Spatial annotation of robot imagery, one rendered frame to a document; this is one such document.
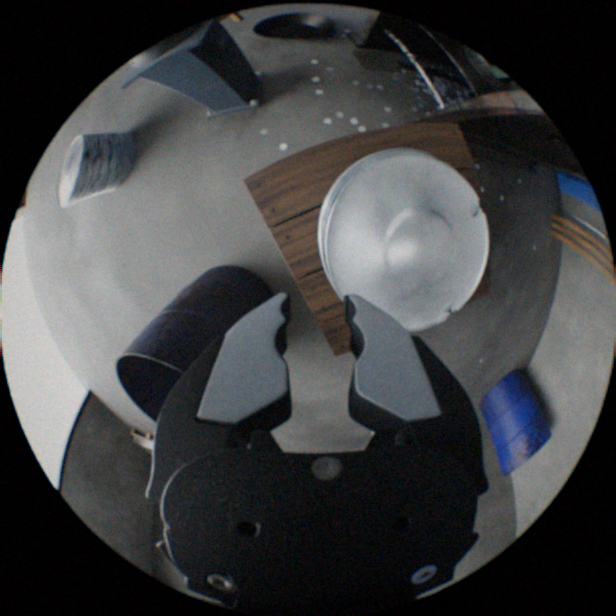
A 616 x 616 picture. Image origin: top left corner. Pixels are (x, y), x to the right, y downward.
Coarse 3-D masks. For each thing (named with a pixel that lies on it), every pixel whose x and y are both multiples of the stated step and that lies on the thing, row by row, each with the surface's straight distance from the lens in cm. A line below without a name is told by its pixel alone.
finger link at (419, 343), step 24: (432, 360) 8; (432, 384) 7; (456, 384) 8; (456, 408) 7; (408, 432) 6; (432, 432) 6; (456, 432) 7; (480, 432) 7; (456, 456) 6; (480, 456) 7; (480, 480) 7
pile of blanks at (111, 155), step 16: (96, 144) 90; (112, 144) 95; (128, 144) 100; (96, 160) 89; (112, 160) 94; (128, 160) 100; (80, 176) 86; (96, 176) 91; (112, 176) 97; (80, 192) 91; (96, 192) 101
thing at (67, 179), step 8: (80, 136) 97; (72, 144) 105; (80, 144) 93; (72, 152) 100; (80, 152) 89; (64, 160) 110; (72, 160) 95; (80, 160) 85; (64, 168) 106; (72, 168) 93; (64, 176) 101; (72, 176) 91; (64, 184) 99; (72, 184) 89; (64, 192) 98; (72, 192) 88; (64, 200) 97
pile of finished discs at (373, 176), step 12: (372, 156) 30; (384, 156) 31; (432, 156) 34; (348, 168) 30; (360, 168) 29; (348, 180) 29; (372, 180) 30; (336, 192) 29; (324, 204) 31; (324, 216) 30; (324, 228) 29; (324, 240) 29; (324, 252) 30; (324, 264) 30
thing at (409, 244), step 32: (384, 160) 30; (416, 160) 32; (352, 192) 28; (384, 192) 29; (416, 192) 31; (448, 192) 34; (352, 224) 28; (384, 224) 30; (416, 224) 31; (448, 224) 34; (480, 224) 39; (352, 256) 30; (384, 256) 30; (416, 256) 32; (448, 256) 35; (480, 256) 41; (352, 288) 31; (384, 288) 33; (416, 288) 34; (448, 288) 38; (416, 320) 38
